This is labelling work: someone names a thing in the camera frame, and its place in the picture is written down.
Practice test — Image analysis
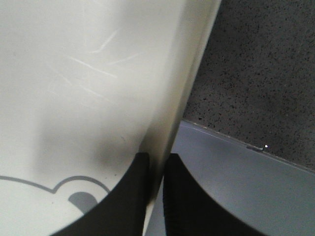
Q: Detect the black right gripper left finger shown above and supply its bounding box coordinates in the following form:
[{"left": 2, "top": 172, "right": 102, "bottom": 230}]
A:
[{"left": 54, "top": 153, "right": 150, "bottom": 236}]

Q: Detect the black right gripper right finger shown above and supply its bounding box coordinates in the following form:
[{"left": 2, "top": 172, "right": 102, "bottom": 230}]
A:
[{"left": 163, "top": 153, "right": 263, "bottom": 236}]

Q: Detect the cream bear serving tray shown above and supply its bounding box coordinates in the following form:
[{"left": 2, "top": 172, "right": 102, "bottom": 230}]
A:
[{"left": 0, "top": 0, "right": 221, "bottom": 236}]

